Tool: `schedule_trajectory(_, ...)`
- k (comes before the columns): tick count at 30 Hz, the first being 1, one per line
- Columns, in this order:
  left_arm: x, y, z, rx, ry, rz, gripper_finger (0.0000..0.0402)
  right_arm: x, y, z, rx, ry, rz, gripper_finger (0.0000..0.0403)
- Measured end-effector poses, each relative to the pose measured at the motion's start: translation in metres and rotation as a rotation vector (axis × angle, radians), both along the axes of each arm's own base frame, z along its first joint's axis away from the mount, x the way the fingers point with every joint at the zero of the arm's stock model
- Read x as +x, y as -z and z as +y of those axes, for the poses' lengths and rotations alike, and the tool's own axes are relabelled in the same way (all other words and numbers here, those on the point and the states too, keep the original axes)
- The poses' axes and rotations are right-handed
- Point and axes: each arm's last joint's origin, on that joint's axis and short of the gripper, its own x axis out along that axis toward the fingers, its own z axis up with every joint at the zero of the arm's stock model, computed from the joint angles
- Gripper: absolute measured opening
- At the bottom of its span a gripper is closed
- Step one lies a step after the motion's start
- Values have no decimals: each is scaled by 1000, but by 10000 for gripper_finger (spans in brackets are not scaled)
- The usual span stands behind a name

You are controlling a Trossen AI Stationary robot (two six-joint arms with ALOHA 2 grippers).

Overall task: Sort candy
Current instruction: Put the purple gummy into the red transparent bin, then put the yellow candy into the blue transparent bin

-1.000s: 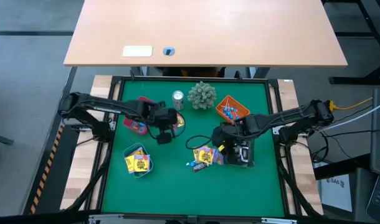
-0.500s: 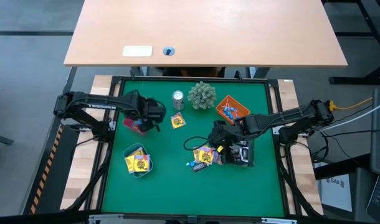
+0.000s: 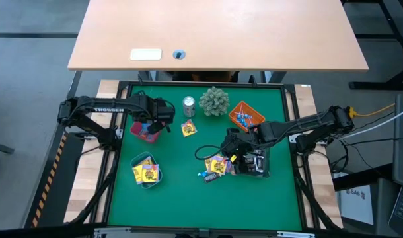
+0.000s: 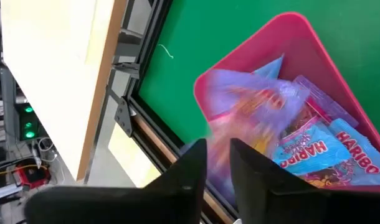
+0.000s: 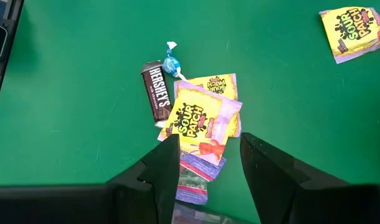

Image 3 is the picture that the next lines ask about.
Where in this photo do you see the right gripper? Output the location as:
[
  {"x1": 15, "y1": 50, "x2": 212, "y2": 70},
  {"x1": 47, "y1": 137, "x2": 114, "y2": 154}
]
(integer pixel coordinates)
[{"x1": 221, "y1": 128, "x2": 260, "y2": 175}]

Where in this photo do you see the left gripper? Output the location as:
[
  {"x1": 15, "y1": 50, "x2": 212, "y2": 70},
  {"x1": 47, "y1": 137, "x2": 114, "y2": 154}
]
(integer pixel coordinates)
[{"x1": 132, "y1": 95, "x2": 176, "y2": 136}]

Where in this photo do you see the blue rainbow candy packet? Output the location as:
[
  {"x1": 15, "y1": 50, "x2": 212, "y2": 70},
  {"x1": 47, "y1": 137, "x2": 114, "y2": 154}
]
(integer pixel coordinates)
[{"x1": 137, "y1": 124, "x2": 156, "y2": 139}]

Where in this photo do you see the grey translucent plastic bin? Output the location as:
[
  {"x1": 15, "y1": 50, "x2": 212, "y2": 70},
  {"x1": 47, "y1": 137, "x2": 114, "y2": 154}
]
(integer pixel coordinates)
[{"x1": 236, "y1": 147, "x2": 272, "y2": 179}]

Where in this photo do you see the red plastic bin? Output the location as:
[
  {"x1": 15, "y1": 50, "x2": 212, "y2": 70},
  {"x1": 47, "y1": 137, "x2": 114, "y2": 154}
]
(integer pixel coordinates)
[{"x1": 129, "y1": 119, "x2": 163, "y2": 144}]

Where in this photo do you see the silver soda can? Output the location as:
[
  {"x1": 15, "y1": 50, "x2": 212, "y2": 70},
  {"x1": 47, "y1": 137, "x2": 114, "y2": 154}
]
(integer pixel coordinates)
[{"x1": 182, "y1": 95, "x2": 196, "y2": 118}]

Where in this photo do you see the teal plastic bin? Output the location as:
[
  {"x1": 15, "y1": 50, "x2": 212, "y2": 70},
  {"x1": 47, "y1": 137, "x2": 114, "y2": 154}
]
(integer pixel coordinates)
[{"x1": 129, "y1": 151, "x2": 163, "y2": 190}]

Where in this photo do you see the orange plastic basket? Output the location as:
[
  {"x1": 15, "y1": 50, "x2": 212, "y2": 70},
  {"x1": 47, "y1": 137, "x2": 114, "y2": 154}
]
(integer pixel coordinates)
[{"x1": 228, "y1": 100, "x2": 266, "y2": 133}]

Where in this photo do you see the green table mat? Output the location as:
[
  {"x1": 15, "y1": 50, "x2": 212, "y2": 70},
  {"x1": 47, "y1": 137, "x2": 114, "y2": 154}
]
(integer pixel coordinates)
[{"x1": 107, "y1": 85, "x2": 303, "y2": 232}]

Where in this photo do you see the artificial plant in pot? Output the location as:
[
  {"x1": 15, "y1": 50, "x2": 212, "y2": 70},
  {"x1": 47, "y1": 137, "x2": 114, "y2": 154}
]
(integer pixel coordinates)
[{"x1": 198, "y1": 86, "x2": 231, "y2": 117}]

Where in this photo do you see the white pad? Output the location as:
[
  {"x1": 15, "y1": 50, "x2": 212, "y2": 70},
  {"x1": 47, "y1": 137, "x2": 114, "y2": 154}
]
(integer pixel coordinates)
[{"x1": 129, "y1": 48, "x2": 163, "y2": 61}]

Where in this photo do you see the light wooden desk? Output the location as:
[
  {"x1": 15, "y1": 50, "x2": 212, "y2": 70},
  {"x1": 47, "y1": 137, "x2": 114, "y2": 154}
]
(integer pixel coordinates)
[{"x1": 67, "y1": 0, "x2": 370, "y2": 73}]

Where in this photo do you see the black yellow hazard strip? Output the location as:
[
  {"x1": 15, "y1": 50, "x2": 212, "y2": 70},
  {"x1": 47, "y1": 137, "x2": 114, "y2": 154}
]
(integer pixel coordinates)
[{"x1": 31, "y1": 132, "x2": 67, "y2": 229}]

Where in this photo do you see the black table base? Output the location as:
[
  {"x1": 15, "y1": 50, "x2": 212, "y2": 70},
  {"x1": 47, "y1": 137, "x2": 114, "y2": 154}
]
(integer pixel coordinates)
[{"x1": 342, "y1": 0, "x2": 403, "y2": 92}]

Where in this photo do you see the black furniture foot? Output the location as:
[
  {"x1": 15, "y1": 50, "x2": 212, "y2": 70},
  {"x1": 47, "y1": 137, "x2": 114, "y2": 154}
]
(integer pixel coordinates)
[{"x1": 0, "y1": 140, "x2": 16, "y2": 155}]

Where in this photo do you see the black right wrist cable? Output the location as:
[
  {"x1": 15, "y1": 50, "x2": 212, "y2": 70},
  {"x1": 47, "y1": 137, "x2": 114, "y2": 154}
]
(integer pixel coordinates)
[{"x1": 194, "y1": 144, "x2": 224, "y2": 161}]

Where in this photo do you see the black table frame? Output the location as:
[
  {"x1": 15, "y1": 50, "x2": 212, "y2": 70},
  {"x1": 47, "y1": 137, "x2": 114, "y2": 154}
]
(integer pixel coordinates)
[{"x1": 69, "y1": 78, "x2": 343, "y2": 238}]

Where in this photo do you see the silver metal bracket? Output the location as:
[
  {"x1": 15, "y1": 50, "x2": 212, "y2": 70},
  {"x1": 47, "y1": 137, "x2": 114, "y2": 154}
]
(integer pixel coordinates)
[
  {"x1": 277, "y1": 231, "x2": 316, "y2": 238},
  {"x1": 94, "y1": 227, "x2": 131, "y2": 237}
]

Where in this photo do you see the yellow orange power cable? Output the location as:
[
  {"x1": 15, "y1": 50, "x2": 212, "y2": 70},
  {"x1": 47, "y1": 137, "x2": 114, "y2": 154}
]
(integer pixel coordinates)
[{"x1": 349, "y1": 102, "x2": 396, "y2": 119}]

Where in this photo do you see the white floor cable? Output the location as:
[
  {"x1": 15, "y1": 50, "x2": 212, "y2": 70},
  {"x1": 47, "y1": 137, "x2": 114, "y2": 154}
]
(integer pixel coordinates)
[{"x1": 340, "y1": 108, "x2": 403, "y2": 140}]

